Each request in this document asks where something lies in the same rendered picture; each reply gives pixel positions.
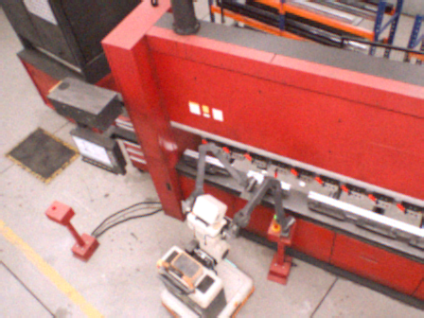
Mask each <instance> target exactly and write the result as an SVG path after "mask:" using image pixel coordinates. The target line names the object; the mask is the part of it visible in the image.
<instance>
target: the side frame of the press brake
mask: <svg viewBox="0 0 424 318"><path fill-rule="evenodd" d="M157 3H158V4H159V5H158V6H157V7H156V8H155V7H153V6H152V5H151V4H150V0H144V1H143V2H142V3H141V4H140V5H139V6H138V7H137V8H136V9H135V10H134V11H132V13H130V15H128V17H127V18H126V19H125V20H123V22H121V24H119V26H118V27H117V28H115V29H114V30H113V31H112V32H111V33H110V34H109V35H108V36H107V37H106V38H105V39H104V40H103V41H102V46H103V47H104V52H105V54H106V55H107V59H108V61H109V64H110V66H111V67H112V71H113V73H114V77H115V81H116V84H117V86H118V89H119V91H120V95H121V96H122V100H123V101H124V105H125V107H126V109H127V113H128V115H129V118H130V121H131V123H132V126H133V130H134V132H135V135H136V137H137V141H138V143H139V147H140V149H141V150H142V153H143V155H144V159H145V161H146V164H147V166H148V170H149V172H150V176H151V178H152V181H153V183H154V187H155V188H156V193H157V195H158V198H159V200H160V204H161V205H162V207H163V210H164V212H165V215H166V216H170V217H172V218H174V219H176V220H179V221H181V222H183V221H185V220H186V218H187V215H185V214H184V211H183V206H182V203H181V201H185V198H184V193H183V190H182V187H181V184H180V182H179V177H178V174H177V170H175V166H176V165H177V163H178V162H179V160H180V159H181V158H182V156H183V155H184V153H185V151H186V150H192V151H196V152H198V153H199V149H198V147H199V146H200V145H204V143H203V138H202V136H201V135H200V134H196V133H194V132H189V131H185V130H183V129H179V128H177V127H175V126H171V124H170V119H169V117H168V110H167V105H166V103H165V97H164V95H163V93H162V87H161V84H160V80H159V78H158V72H157V70H156V65H155V62H154V59H153V55H152V52H151V50H150V47H149V44H148V42H147V37H146V35H145V34H146V33H147V31H149V30H150V28H151V27H153V25H154V24H155V23H156V22H157V20H159V19H160V18H161V17H162V16H163V15H164V13H165V12H168V13H172V9H171V5H170V0H158V1H157Z"/></svg>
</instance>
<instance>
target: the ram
mask: <svg viewBox="0 0 424 318"><path fill-rule="evenodd" d="M151 52H152V55H153V59H154V62H155V65H156V70H157V72H158V78H159V80H160V84H161V87H162V93H163V95H164V97H165V103H166V105H167V110H168V117H169V119H170V121H172V122H176V123H178V124H182V125H185V126H188V127H190V128H192V129H196V130H198V131H203V132H205V133H210V134H215V135H216V136H220V137H223V138H225V139H229V140H231V141H236V142H238V143H241V144H243V145H248V146H250V147H254V148H256V149H258V150H264V151H267V152H269V153H273V154H275V155H280V156H282V157H286V158H288V159H290V160H294V161H296V162H301V163H303V164H307V165H310V166H314V167H316V168H320V169H323V170H327V171H329V172H333V173H335V174H340V175H342V176H345V177H347V178H350V179H354V180H357V181H361V182H363V183H367V184H369V185H373V186H376V187H380V188H383V189H387V190H390V191H394V192H396V193H397V194H402V195H404V196H408V197H410V198H415V199H417V200H421V201H423V202H424V118H422V117H419V116H414V115H406V114H404V113H399V112H397V111H391V110H388V109H383V108H381V107H378V106H372V105H370V104H364V103H361V102H357V101H354V100H349V99H346V98H341V97H334V96H332V95H326V94H323V93H320V92H315V91H312V90H308V89H305V88H299V87H296V86H292V85H289V84H284V83H282V82H276V81H273V80H268V79H264V78H259V77H256V76H250V75H248V74H243V73H240V72H236V71H233V70H227V69H225V68H222V67H217V66H215V65H209V64H206V63H201V62H194V61H192V60H190V59H184V58H181V57H176V56H173V55H169V54H166V53H161V52H158V51H155V50H152V51H151ZM189 101H190V102H193V103H198V105H199V110H200V113H199V114H195V113H193V112H191V110H190V107H189ZM203 105H204V106H206V107H208V113H209V117H208V116H206V115H204V114H208V113H207V112H204V111H203ZM213 109H215V110H220V111H222V116H223V121H221V120H217V119H215V118H214V116H213ZM171 126H175V127H177V128H179V129H183V130H185V131H189V132H192V133H196V134H200V135H202V136H206V137H208V138H210V139H215V140H217V141H221V142H223V143H227V144H229V145H233V146H236V147H240V148H242V149H244V150H248V151H252V152H254V153H259V154H261V155H265V156H267V157H271V158H273V159H275V160H279V161H281V162H286V163H288V164H292V165H294V166H298V167H300V168H305V169H307V170H311V171H313V172H318V173H320V174H324V175H326V176H330V177H332V178H334V179H338V180H340V181H344V182H346V183H351V184H352V185H357V186H360V187H364V188H366V189H371V190H373V191H377V192H378V193H383V194H385V195H387V196H391V197H394V198H398V199H400V200H403V201H405V202H408V203H413V204H418V205H420V206H424V204H421V203H416V202H414V201H412V200H408V199H405V198H401V197H399V196H395V195H393V194H391V193H387V192H384V191H380V190H378V189H374V188H372V187H368V186H365V185H360V184H358V183H354V182H352V181H347V180H346V179H342V178H339V177H337V176H333V175H331V174H326V173H324V172H321V171H319V170H315V169H313V168H307V167H305V166H301V165H298V164H295V163H293V162H288V161H286V160H282V159H280V158H278V157H273V156H271V155H268V154H266V153H262V152H260V151H256V150H250V149H248V148H246V147H242V146H240V145H236V144H234V143H229V142H227V141H223V140H221V139H217V138H215V137H213V136H209V135H207V134H203V133H201V132H195V131H192V130H190V129H186V128H184V127H181V126H177V125H175V124H171Z"/></svg>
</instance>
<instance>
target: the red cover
mask: <svg viewBox="0 0 424 318"><path fill-rule="evenodd" d="M145 35H146V37H147V42H148V44H149V47H150V50H155V51H158V52H161V53H166V54H169V55H173V56H176V57H181V58H184V59H190V60H192V61H194V62H201V63H206V64H209V65H215V66H217V67H222V68H225V69H227V70H233V71H236V72H240V73H243V74H248V75H250V76H256V77H259V78H264V79H266V80H273V81H276V82H282V83H284V84H289V85H292V86H296V87H299V88H305V89H308V90H312V91H315V92H320V93H323V94H326V95H332V96H334V97H341V98H346V99H349V100H354V101H357V102H361V103H364V104H370V105H372V106H378V107H381V108H383V109H388V110H391V111H397V112H399V113H404V114H406V115H414V116H419V117H422V118H424V87H423V86H417V85H414V84H408V83H406V82H399V81H397V80H390V79H383V78H380V77H374V76H371V75H365V74H362V73H357V72H353V71H351V70H348V71H347V70H344V69H342V68H336V67H333V66H327V65H324V64H319V63H316V62H308V61H301V60H299V59H293V58H291V57H284V56H282V55H275V54H274V53H270V52H265V51H261V50H255V49H253V48H247V47H244V46H238V45H235V44H228V43H225V42H219V41H216V40H210V39H207V38H202V37H199V36H193V35H190V36H179V35H177V34H175V33H174V32H173V31H172V30H170V29H163V28H161V27H159V26H152V27H151V28H150V30H149V31H147V33H146V34H145Z"/></svg>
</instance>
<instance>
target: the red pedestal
mask: <svg viewBox="0 0 424 318"><path fill-rule="evenodd" d="M44 214H45V215H46V216H47V217H48V218H49V219H50V220H51V221H54V222H55V223H57V224H59V225H62V226H64V227H66V229H68V231H69V233H70V234H71V236H73V238H74V239H75V241H76V243H75V244H74V246H73V247H72V248H71V249H70V250H71V251H72V252H73V255H72V256H73V257H74V258H76V259H78V260H80V261H83V262H84V263H87V261H88V260H89V259H90V257H91V256H92V255H93V254H94V252H95V251H96V249H97V248H98V246H99V245H100V243H98V241H97V239H96V238H93V237H92V236H89V235H88V234H86V233H82V235H81V236H80V234H78V232H77V230H76V229H75V227H73V225H72V223H71V219H72V218H73V217H74V216H75V212H74V210H73V208H71V206H68V205H66V204H64V203H61V202H58V201H56V200H55V201H54V202H53V203H52V204H51V205H50V206H49V208H47V210H45V212H44Z"/></svg>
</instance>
